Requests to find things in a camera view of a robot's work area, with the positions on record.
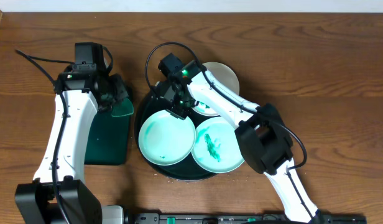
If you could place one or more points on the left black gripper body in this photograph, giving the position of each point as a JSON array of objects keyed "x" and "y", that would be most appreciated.
[{"x": 115, "y": 94}]

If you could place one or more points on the stained white plate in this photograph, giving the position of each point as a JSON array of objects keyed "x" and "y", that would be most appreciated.
[
  {"x": 224, "y": 75},
  {"x": 216, "y": 148},
  {"x": 165, "y": 140}
]

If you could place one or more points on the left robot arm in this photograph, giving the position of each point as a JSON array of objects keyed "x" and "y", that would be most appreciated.
[{"x": 58, "y": 193}]

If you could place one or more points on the round black tray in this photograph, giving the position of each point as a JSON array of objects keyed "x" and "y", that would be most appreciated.
[{"x": 186, "y": 169}]

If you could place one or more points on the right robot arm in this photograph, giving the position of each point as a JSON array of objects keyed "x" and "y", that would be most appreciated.
[{"x": 263, "y": 139}]

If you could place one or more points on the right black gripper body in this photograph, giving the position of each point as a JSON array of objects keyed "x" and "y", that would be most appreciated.
[{"x": 181, "y": 106}]

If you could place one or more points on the dark green rectangular tray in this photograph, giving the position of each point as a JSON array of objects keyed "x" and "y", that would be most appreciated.
[{"x": 107, "y": 140}]

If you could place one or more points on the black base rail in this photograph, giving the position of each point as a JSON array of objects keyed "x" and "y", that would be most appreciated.
[{"x": 155, "y": 218}]

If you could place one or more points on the green sponge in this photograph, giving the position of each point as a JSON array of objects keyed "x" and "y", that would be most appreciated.
[{"x": 122, "y": 108}]

